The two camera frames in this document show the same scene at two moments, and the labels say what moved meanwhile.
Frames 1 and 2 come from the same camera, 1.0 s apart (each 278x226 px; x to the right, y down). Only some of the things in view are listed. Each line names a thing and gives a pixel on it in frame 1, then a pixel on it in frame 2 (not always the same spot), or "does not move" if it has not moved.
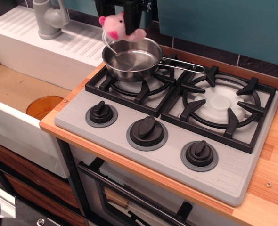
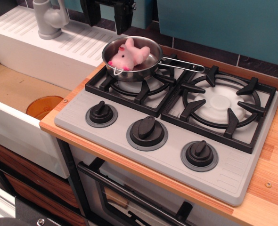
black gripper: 132,11 → 123,12
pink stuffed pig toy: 113,26 → 127,55
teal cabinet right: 258,29 does not move
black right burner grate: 227,108 does not move
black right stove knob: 199,156 does not move
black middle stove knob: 147,134 does not move
